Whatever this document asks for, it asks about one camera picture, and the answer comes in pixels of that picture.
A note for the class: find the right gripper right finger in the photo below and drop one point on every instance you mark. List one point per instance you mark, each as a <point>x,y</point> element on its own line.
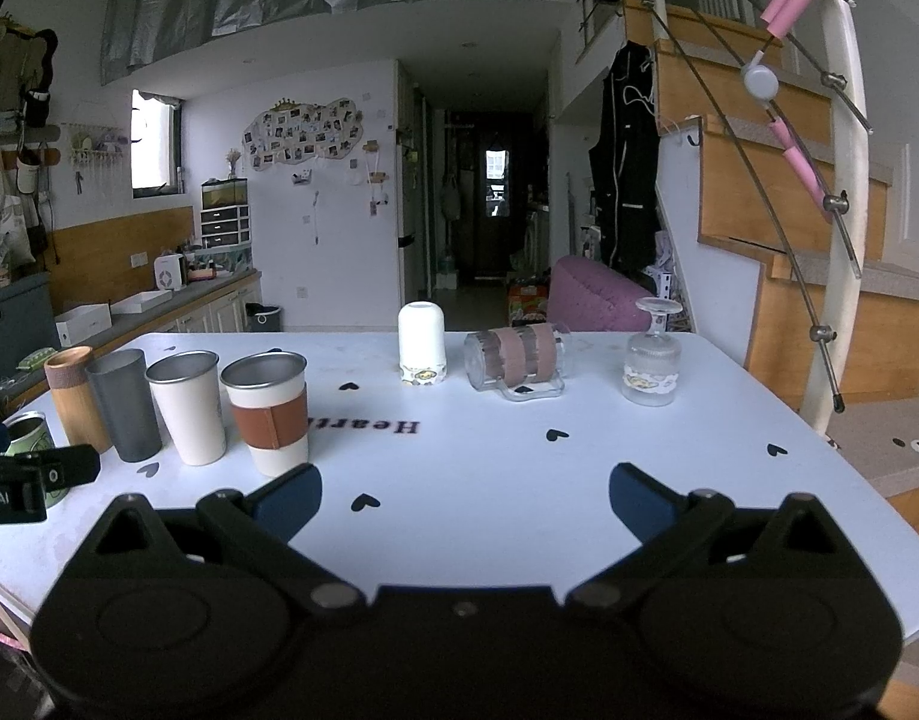
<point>661,518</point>

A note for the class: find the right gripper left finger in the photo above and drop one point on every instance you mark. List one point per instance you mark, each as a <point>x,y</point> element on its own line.
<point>274,513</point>

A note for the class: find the white frosted cup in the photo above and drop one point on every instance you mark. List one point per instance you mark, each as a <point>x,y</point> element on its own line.
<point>421,339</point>

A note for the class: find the green printed tin cup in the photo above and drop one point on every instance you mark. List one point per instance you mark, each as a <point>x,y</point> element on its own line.
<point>29,433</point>

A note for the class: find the white cup with brown sleeve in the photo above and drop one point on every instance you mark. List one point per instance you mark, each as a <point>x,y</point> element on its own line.
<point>268,396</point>

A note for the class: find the bamboo wooden cup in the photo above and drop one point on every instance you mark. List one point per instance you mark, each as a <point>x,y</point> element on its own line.
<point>66,374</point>

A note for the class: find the white metal cup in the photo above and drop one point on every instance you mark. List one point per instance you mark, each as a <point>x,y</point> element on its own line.
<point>185,388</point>

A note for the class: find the dark grey tumbler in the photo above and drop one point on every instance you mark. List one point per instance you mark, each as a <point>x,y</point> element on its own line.
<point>123,396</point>

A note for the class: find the clear stemmed glass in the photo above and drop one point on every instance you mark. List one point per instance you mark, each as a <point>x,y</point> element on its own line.
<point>651,367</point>

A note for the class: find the white box on counter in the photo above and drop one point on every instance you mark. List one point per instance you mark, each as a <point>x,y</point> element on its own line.
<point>81,323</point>

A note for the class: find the glass mug with brown sleeve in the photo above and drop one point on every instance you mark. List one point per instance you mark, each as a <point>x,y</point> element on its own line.
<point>524,363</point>

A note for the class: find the grey kitchen counter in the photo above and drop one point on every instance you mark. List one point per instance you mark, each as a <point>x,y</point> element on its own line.
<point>22,387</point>

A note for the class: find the wooden staircase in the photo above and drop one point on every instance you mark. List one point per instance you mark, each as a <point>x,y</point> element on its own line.
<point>753,252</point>

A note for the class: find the small white appliance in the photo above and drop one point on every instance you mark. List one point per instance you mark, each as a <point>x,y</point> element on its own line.
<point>170,272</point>

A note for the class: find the small drawer organizer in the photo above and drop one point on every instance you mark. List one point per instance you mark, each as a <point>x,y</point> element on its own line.
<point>224,218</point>

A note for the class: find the black hanging coat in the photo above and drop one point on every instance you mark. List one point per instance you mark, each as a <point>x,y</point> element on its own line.
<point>624,163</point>

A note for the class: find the cloud shaped photo board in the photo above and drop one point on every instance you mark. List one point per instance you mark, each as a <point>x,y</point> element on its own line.
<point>292,133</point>

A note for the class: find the window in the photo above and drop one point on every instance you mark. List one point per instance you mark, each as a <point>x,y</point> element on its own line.
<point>155,133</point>

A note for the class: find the white curved stair post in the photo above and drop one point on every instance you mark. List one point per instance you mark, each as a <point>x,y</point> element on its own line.
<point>851,173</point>

